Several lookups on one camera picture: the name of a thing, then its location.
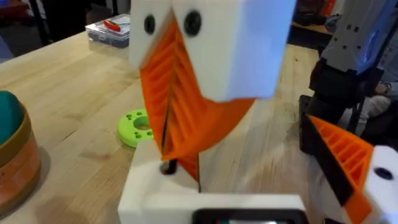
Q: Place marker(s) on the finger of the white orange right gripper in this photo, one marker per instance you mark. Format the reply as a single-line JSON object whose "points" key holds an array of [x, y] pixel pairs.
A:
{"points": [[224, 56], [154, 77]]}

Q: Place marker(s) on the person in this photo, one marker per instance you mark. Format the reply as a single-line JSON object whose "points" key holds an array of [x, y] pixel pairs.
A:
{"points": [[377, 102]]}

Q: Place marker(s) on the orange toy tub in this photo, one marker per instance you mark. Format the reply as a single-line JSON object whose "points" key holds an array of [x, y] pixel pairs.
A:
{"points": [[15, 155]]}

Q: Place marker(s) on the white orange left gripper right finger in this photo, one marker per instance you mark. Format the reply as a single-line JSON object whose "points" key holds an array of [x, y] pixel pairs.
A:
{"points": [[351, 155]]}

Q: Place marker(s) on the green disc with holes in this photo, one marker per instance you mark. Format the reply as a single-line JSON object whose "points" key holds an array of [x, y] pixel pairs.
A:
{"points": [[130, 127]]}

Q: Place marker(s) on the bare white left gripper left finger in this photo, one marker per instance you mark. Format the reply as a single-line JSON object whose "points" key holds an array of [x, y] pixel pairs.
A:
{"points": [[146, 186]]}

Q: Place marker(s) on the clear plastic parts box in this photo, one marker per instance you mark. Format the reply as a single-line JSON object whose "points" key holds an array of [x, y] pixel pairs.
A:
{"points": [[109, 32]]}

